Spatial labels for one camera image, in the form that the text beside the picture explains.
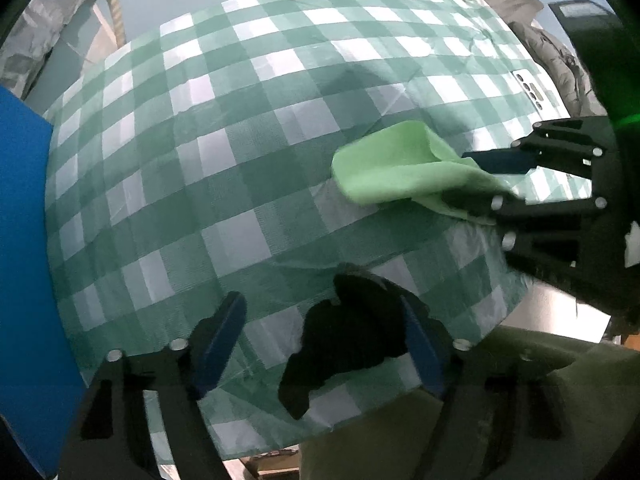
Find light green cloth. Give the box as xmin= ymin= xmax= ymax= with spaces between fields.
xmin=332 ymin=120 xmax=513 ymax=221

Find black sock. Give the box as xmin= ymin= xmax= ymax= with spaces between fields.
xmin=278 ymin=272 xmax=407 ymax=420

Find olive green trousers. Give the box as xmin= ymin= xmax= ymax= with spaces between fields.
xmin=299 ymin=327 xmax=639 ymax=479

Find white smartphone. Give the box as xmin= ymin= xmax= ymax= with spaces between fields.
xmin=512 ymin=70 xmax=556 ymax=120

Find blue-rimmed cardboard box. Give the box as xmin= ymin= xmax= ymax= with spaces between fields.
xmin=1 ymin=90 xmax=86 ymax=476

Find green checkered tablecloth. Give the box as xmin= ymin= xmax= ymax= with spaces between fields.
xmin=46 ymin=0 xmax=566 ymax=458

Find silver foil curtain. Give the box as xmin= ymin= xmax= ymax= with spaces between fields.
xmin=1 ymin=0 xmax=86 ymax=99

